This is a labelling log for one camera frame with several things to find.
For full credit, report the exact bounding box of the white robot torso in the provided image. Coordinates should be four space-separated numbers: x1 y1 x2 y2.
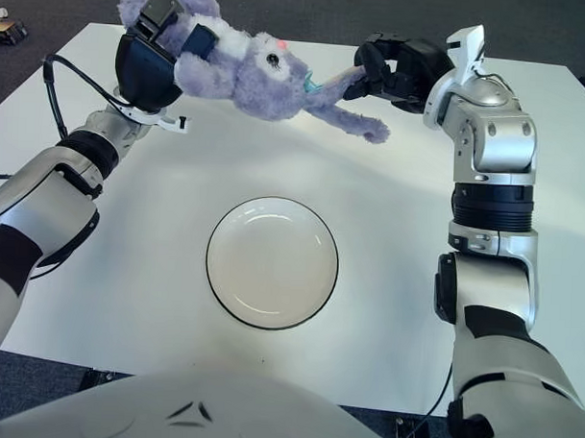
0 361 413 438

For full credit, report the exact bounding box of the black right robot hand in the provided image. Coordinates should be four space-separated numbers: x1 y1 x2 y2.
343 31 457 115

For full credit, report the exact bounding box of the purple plush bunny doll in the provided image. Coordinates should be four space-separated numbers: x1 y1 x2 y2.
112 0 396 145

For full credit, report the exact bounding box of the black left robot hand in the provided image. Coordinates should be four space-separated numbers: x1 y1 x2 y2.
111 0 219 114

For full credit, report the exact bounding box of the black and orange box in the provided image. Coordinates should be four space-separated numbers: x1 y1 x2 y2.
0 18 30 45

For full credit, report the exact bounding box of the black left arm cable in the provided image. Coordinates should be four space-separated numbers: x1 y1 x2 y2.
0 52 135 284

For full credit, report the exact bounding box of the white plate with black rim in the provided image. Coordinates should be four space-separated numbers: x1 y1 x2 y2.
204 194 342 333

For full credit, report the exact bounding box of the black table bracket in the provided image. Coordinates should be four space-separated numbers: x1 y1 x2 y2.
394 417 433 438
82 367 139 393

